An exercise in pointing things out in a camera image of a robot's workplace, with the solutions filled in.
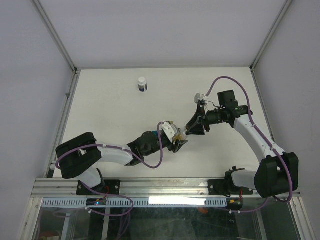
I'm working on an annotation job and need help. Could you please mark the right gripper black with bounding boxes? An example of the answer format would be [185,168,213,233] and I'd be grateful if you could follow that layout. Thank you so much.
[185,104,225,136]

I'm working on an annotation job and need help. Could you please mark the clear jar orange pills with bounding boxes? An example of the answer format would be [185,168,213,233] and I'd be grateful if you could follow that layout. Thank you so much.
[174,128,188,142]

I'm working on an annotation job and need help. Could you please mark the weekly pill organizer strip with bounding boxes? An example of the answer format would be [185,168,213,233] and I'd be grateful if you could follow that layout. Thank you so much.
[152,130,159,136]

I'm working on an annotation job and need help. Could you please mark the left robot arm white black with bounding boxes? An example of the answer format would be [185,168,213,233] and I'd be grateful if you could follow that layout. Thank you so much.
[55,129,188,195]

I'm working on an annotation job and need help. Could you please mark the white blue pill bottle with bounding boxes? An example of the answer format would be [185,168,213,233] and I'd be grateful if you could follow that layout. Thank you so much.
[138,77,148,92]

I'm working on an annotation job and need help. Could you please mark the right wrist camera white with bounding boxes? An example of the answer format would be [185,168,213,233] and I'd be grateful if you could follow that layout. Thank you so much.
[194,93,209,107]

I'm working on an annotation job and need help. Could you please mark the white slotted cable duct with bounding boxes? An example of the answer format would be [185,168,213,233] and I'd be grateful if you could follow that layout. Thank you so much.
[42,196,227,209]

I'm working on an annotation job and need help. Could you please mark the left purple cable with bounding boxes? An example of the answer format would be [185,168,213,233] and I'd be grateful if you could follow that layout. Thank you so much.
[55,121,167,196]

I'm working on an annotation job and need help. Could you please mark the left aluminium frame post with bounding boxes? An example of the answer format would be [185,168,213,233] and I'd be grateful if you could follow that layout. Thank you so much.
[30,0,78,74]

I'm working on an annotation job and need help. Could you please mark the aluminium frame post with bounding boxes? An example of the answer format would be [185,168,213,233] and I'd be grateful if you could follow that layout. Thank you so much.
[30,0,78,74]
[249,0,294,72]

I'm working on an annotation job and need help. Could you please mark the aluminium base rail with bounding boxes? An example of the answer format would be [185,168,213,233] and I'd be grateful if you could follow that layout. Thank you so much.
[29,176,300,200]

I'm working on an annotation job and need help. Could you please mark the right aluminium frame post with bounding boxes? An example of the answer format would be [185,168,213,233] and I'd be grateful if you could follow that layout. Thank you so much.
[249,0,294,72]

